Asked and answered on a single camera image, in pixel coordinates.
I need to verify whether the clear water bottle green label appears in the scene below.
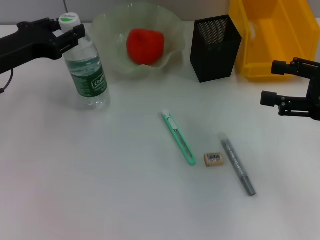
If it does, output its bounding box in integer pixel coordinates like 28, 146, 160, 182
58, 12, 111, 111

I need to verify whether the pale green glass fruit bowl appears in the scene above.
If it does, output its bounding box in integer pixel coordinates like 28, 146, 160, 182
89, 2, 187, 81

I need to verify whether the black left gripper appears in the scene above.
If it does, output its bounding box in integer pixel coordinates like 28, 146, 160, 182
0, 17, 86, 75

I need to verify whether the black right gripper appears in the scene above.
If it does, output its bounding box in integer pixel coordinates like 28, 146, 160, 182
260, 57, 320, 122

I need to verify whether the grey marker pen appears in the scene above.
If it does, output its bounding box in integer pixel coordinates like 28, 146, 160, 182
217, 132, 257, 197

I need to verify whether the yellow plastic storage bin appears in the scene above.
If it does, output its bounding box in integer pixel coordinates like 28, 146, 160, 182
227, 0, 320, 82

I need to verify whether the black mesh pen holder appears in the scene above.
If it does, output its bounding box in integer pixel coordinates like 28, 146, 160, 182
189, 14, 243, 84

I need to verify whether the beige eraser with barcode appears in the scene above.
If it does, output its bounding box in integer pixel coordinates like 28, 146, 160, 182
203, 151, 225, 168

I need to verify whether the orange red foam fruit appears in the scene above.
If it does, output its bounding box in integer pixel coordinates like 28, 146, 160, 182
126, 28, 165, 66

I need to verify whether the mint green utility knife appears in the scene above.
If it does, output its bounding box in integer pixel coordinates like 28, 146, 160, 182
159, 108, 197, 166

